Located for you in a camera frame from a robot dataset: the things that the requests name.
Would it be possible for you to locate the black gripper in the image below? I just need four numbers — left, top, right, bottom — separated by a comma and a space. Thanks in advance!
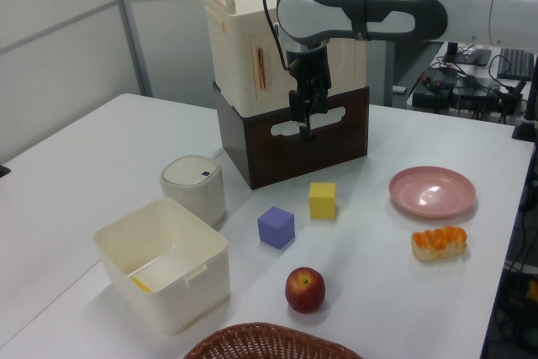
285, 40, 333, 142

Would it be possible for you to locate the orange glazed bread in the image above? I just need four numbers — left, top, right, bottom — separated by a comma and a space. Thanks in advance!
410, 225, 469, 262

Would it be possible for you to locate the brown wicker basket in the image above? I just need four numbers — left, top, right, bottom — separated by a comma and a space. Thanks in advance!
182, 322, 363, 359

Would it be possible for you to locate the dark brown wooden box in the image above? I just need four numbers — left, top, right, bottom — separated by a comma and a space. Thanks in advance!
212, 81, 372, 191

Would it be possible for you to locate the yellow foam cube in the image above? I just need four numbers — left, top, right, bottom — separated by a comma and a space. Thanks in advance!
309, 182, 337, 220

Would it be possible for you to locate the black electronics box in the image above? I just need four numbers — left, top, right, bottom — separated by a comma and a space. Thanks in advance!
410, 66, 460, 111

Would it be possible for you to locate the purple foam cube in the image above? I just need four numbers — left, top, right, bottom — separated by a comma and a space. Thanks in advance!
256, 206, 296, 251

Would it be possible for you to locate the small cream lidded bin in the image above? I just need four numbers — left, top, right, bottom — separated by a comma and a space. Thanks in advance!
159, 155, 227, 228

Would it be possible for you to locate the pink plastic plate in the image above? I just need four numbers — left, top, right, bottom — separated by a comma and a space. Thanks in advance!
388, 166, 477, 220

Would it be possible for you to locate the black monitor base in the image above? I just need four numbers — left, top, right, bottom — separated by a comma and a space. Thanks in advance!
442, 41, 493, 67

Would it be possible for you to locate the red apple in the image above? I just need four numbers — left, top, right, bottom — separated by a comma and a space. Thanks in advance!
285, 267, 326, 314

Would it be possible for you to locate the black keyboard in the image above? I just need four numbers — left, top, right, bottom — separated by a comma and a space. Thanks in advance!
497, 47, 538, 81

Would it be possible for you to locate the cream open plastic container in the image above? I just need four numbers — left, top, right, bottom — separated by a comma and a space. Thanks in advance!
92, 197, 231, 336

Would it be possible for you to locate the black clamp stand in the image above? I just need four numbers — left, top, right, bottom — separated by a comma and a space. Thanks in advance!
510, 77, 538, 142

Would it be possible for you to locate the cream toy cabinet with handle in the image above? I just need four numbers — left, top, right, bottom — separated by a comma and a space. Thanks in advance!
202, 0, 367, 117

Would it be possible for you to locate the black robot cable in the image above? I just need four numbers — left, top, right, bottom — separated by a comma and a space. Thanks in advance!
261, 0, 295, 72

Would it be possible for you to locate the grey partition post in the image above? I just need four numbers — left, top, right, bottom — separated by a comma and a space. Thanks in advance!
111, 0, 153, 98

